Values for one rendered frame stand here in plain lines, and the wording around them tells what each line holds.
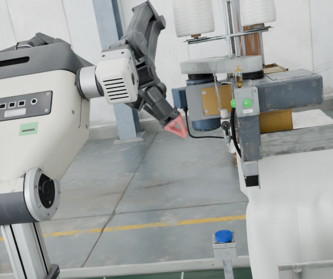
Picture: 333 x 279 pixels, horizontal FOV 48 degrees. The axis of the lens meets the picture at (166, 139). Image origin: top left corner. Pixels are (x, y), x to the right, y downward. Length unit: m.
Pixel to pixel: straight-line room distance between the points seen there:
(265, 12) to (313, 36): 5.10
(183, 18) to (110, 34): 4.69
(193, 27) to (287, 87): 0.46
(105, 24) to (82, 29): 0.71
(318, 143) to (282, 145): 0.14
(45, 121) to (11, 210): 0.24
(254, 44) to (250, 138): 0.59
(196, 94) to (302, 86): 0.54
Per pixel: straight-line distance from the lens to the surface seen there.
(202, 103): 1.70
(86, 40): 6.81
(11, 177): 0.99
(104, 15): 6.24
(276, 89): 1.32
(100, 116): 6.90
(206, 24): 1.56
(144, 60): 1.29
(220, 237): 1.32
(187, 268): 2.04
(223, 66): 1.50
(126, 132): 6.37
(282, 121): 1.64
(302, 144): 1.54
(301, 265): 1.39
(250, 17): 1.57
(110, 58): 1.05
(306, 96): 1.34
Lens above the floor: 1.52
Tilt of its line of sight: 14 degrees down
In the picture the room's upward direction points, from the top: 10 degrees counter-clockwise
